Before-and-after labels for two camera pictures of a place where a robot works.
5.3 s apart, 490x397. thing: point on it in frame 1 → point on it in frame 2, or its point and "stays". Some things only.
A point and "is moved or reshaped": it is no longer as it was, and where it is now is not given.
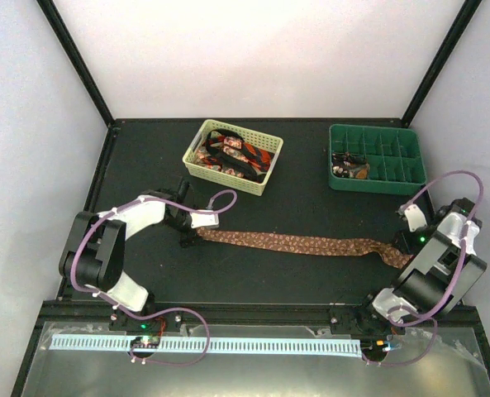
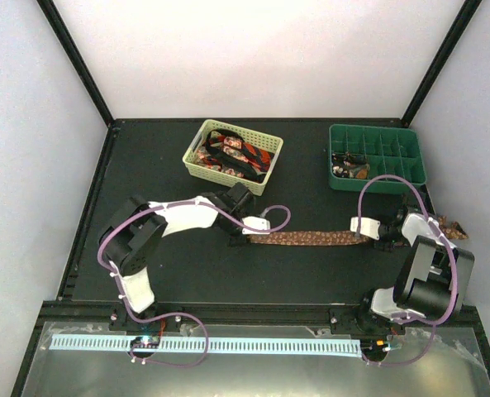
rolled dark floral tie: (349, 165) stays
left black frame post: (78, 59) stays
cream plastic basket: (237, 155) stays
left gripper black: (187, 239) → (232, 241)
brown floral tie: (392, 254) is moved or reshaped
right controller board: (373, 350) stays
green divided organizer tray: (387, 160) stays
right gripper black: (406, 244) → (386, 246)
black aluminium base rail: (463, 320) stays
